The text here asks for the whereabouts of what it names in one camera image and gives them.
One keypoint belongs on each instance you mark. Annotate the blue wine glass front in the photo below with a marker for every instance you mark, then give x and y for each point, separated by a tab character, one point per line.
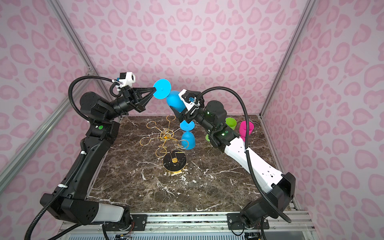
164	91

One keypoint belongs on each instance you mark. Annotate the aluminium frame rail left wall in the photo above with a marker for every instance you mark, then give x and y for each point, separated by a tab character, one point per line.
31	105

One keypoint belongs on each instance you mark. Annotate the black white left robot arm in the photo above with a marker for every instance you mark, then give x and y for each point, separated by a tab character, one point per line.
72	204

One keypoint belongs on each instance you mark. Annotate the gold wire wine glass rack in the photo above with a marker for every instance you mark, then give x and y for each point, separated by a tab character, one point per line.
170	149

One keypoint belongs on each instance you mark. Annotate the green wine glass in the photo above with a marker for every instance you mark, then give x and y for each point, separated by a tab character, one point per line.
228	124

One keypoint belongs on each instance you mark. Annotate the aluminium frame corner post right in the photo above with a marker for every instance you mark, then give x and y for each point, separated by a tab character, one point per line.
295	39

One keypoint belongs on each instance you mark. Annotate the aluminium frame corner post left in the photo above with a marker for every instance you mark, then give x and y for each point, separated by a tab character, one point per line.
67	26

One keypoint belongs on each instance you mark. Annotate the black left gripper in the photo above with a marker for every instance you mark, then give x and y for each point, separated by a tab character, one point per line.
133	100

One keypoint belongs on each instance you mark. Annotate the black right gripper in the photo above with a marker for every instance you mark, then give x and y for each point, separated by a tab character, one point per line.
187	114

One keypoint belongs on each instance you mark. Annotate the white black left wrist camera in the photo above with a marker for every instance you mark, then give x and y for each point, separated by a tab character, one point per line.
125	79

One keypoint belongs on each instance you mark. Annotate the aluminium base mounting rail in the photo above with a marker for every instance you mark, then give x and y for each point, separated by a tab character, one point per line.
202	226

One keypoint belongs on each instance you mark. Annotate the blue wine glass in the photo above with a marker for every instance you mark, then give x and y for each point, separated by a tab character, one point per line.
164	91
188	139

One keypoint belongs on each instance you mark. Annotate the aluminium frame corner post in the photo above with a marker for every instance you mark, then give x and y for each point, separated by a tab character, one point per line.
295	39
67	26

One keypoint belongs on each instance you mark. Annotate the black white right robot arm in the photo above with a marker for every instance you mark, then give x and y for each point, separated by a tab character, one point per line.
276	188

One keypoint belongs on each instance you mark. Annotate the pink wine glass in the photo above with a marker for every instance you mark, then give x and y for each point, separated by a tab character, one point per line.
243	128

